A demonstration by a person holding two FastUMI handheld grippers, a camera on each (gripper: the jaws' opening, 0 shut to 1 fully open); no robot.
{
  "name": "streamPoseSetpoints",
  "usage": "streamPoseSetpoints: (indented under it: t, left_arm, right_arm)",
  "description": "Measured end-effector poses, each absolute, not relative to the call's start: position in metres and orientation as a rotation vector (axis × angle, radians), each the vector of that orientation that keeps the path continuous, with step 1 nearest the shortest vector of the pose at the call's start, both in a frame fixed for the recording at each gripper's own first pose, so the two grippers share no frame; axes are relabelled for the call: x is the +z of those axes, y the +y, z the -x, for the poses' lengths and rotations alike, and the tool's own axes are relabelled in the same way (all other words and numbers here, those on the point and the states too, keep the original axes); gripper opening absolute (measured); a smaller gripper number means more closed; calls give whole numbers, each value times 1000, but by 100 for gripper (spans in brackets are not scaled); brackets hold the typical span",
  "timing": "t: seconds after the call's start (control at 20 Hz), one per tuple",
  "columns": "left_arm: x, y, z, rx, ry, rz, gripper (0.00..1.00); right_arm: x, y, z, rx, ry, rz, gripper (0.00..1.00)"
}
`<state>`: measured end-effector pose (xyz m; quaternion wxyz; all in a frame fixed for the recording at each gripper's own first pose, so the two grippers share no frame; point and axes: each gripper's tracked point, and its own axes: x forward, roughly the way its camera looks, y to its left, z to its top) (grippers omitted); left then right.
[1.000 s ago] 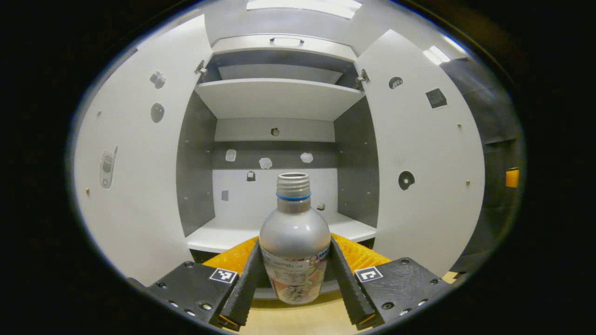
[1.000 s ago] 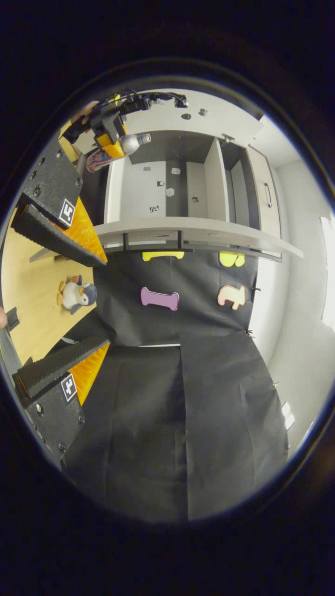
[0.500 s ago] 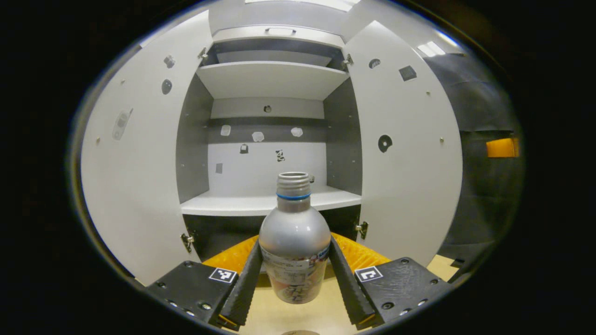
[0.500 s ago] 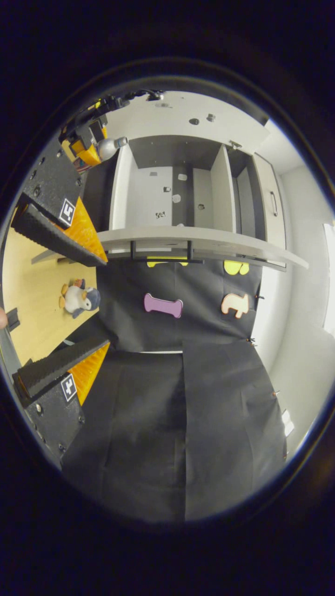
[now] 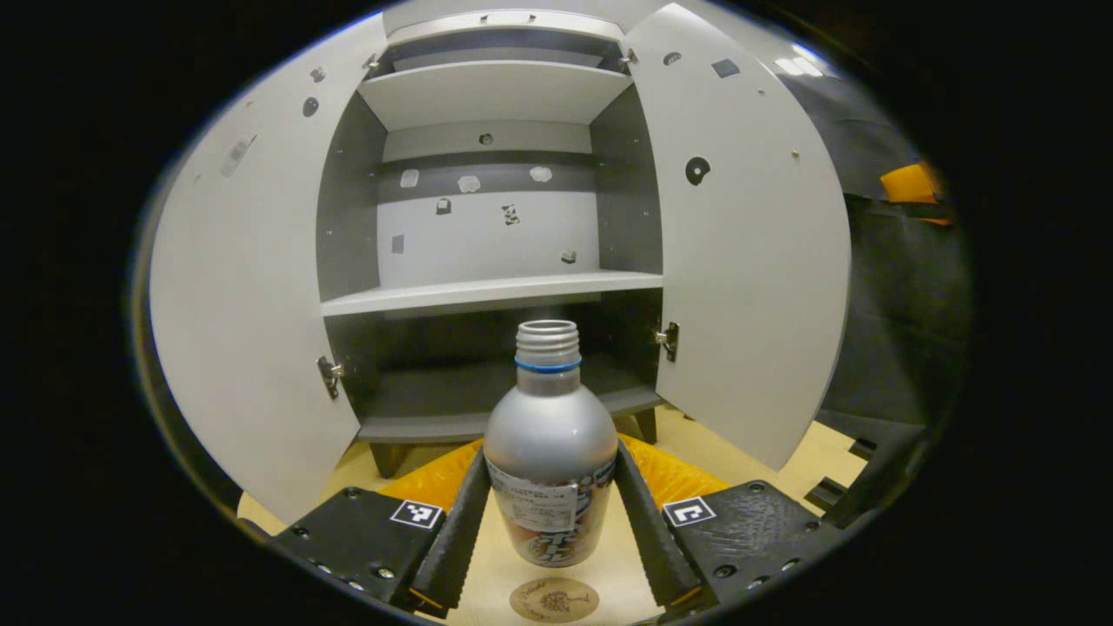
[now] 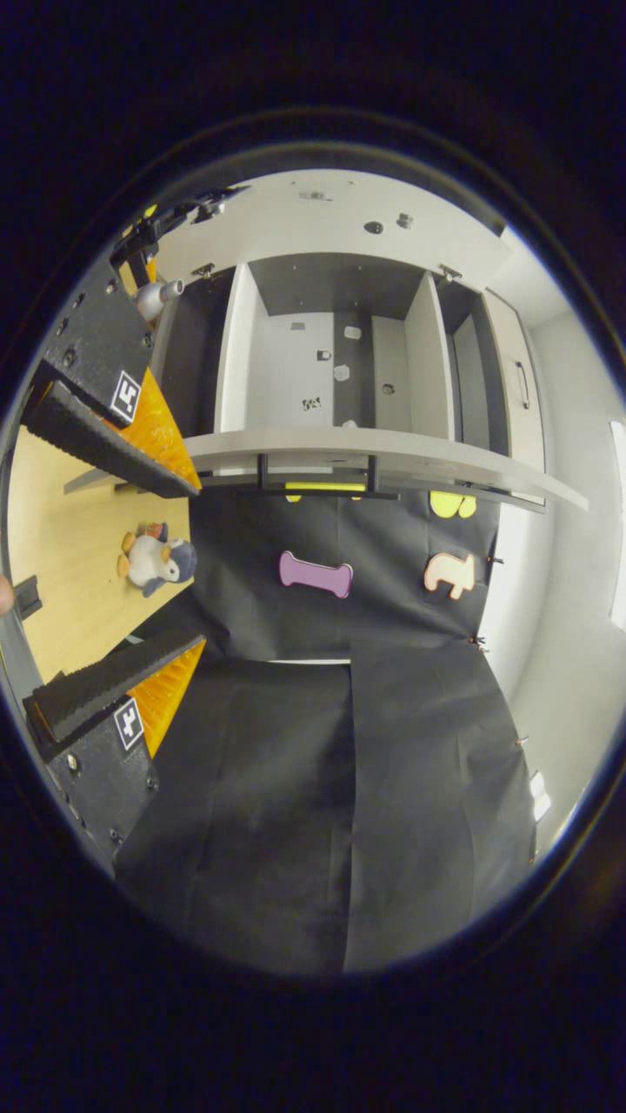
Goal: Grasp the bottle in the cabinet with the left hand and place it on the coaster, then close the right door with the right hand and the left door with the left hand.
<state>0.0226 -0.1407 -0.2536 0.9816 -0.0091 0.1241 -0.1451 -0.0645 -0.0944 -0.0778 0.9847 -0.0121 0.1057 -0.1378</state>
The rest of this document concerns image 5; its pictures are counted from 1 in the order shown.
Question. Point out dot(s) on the grey cabinet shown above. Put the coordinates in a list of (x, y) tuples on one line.
[(348, 217)]

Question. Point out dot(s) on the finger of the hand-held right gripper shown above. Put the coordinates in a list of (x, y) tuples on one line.
[(909, 184)]

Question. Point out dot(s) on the grey cabinet door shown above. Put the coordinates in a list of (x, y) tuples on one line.
[(748, 261), (261, 287)]

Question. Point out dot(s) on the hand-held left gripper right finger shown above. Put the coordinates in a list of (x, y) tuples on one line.
[(648, 539)]

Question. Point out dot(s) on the round brown coaster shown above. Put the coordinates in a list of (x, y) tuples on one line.
[(556, 602)]

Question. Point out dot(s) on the grey cabinet shelf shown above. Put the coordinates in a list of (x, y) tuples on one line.
[(496, 96), (496, 61), (487, 294)]

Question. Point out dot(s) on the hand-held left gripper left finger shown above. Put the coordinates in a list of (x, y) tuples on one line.
[(461, 539)]

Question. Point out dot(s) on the silver bottle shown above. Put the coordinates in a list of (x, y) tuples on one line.
[(548, 426)]

